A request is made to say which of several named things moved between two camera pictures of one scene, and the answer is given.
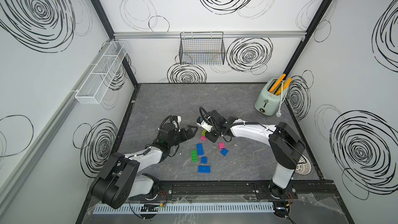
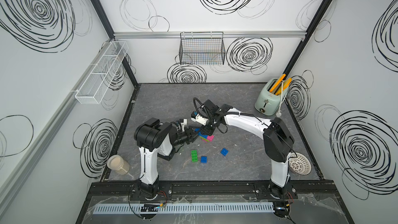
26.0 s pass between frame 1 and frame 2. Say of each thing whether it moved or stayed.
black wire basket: stayed
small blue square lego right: stayed
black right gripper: moved
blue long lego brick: moved
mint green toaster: stayed
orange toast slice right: stayed
